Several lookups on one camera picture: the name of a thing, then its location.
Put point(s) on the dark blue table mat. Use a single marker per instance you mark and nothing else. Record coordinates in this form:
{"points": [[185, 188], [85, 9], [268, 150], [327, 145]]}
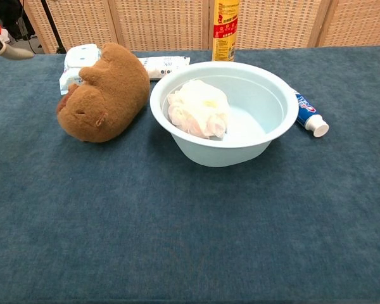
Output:
{"points": [[145, 221]]}

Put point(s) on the blue white toothpaste tube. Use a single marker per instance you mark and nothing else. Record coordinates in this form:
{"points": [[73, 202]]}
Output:
{"points": [[307, 112]]}

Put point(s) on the white plastic pack blue print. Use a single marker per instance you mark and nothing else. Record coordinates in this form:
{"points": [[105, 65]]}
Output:
{"points": [[164, 66]]}

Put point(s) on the light blue wipes pack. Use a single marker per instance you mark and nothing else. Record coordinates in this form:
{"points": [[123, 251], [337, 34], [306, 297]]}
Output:
{"points": [[77, 60]]}

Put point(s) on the light blue plastic basin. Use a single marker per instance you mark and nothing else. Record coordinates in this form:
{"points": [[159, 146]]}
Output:
{"points": [[221, 152]]}

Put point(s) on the brown capybara plush toy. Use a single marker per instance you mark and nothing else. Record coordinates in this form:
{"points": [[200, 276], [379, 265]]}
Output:
{"points": [[114, 95]]}

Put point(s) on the yellow bottle green cap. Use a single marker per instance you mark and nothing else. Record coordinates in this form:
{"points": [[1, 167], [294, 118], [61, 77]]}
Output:
{"points": [[225, 31]]}

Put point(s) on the wicker folding screen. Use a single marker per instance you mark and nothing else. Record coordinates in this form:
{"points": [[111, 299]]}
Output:
{"points": [[164, 25]]}

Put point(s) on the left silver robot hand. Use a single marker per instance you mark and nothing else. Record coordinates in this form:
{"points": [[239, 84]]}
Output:
{"points": [[14, 53]]}

